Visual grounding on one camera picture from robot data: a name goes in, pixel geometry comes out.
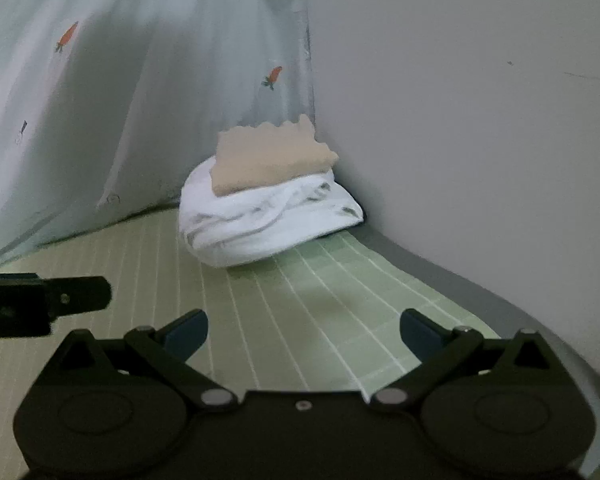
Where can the beige garment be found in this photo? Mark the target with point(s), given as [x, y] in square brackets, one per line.
[270, 160]

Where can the white cloth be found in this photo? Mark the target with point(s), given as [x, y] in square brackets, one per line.
[250, 230]

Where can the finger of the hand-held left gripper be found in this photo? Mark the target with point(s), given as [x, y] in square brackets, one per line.
[85, 292]

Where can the green grid mat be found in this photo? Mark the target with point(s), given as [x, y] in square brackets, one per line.
[305, 310]

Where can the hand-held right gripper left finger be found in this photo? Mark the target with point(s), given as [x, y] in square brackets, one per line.
[187, 332]

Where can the carrot printed bed sheet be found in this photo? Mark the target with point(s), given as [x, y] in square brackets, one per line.
[130, 85]

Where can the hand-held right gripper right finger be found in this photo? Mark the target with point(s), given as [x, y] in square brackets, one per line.
[420, 332]

